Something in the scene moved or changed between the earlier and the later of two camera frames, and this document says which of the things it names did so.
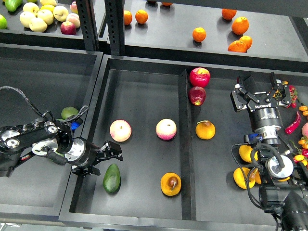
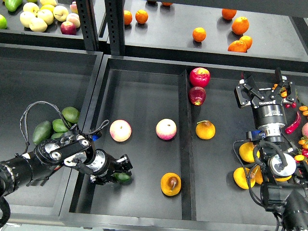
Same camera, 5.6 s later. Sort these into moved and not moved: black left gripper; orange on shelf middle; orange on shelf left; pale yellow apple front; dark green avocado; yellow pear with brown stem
Moved: dark green avocado; black left gripper
Not moved: pale yellow apple front; yellow pear with brown stem; orange on shelf left; orange on shelf middle
